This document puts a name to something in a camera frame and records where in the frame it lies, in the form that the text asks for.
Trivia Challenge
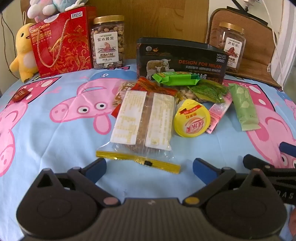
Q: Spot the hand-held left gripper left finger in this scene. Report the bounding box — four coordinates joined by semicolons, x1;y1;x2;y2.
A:
30;158;121;208

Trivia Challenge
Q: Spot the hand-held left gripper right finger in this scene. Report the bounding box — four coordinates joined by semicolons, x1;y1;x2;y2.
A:
184;158;273;208

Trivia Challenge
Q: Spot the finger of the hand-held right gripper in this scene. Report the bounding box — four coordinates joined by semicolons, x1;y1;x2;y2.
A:
243;154;296;179
279;142;296;160

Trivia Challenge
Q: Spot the yellow jelly cup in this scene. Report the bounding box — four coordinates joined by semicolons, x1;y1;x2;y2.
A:
173;99;211;138

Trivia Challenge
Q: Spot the pale green snack packet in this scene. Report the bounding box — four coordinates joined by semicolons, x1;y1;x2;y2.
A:
228;83;261;132

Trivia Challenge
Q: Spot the pink snack packet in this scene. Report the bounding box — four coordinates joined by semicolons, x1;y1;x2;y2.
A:
206;93;233;134

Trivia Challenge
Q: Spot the clear zip bag of jerky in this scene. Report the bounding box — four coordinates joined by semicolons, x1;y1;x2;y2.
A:
96;90;181;174

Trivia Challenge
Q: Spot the yellow peanut packet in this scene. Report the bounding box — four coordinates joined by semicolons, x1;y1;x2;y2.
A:
177;86;201;103

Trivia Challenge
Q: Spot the dark green snack packet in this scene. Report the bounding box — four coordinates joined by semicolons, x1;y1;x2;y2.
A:
187;83;229;103

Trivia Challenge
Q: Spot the orange broad bean packet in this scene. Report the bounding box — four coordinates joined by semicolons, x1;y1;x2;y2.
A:
113;81;137;107

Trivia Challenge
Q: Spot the bright green snack packet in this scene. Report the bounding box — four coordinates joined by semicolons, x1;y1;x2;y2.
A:
152;71;201;87

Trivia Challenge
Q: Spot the red snack packet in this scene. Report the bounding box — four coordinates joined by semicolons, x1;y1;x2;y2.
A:
111;77;178;118

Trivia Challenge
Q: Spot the black box with sheep print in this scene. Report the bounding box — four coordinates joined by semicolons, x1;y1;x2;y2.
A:
136;37;229;85

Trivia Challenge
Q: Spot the pig printed blue blanket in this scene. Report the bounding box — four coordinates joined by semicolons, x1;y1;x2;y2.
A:
0;58;296;241

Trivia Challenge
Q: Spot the frosted glass door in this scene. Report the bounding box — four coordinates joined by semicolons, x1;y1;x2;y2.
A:
275;23;296;93

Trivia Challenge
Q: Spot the small dark red packet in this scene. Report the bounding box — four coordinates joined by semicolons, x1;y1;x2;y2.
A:
13;89;31;102

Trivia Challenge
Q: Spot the brown seat cushion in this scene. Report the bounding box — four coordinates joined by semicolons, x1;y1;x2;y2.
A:
206;8;282;88

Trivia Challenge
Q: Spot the pecan jar with gold lid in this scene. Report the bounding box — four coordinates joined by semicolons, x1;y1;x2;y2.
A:
209;22;246;73

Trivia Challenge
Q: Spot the red gift box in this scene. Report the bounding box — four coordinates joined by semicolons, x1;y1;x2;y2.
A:
30;6;97;78

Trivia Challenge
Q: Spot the cashew jar with gold lid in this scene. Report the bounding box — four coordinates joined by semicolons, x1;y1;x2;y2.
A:
90;15;125;70

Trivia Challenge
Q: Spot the yellow plush duck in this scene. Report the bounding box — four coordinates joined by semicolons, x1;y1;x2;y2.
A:
9;23;38;83

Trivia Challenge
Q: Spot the wooden headboard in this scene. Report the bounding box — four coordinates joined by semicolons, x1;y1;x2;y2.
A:
20;0;210;59

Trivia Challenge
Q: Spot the pastel plush toy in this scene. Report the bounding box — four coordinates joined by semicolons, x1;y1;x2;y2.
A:
27;0;89;19

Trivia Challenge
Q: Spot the white cable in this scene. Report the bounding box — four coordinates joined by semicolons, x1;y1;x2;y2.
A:
261;0;285;88

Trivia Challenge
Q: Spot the black strap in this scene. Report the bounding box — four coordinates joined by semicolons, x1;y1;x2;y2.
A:
231;0;251;16

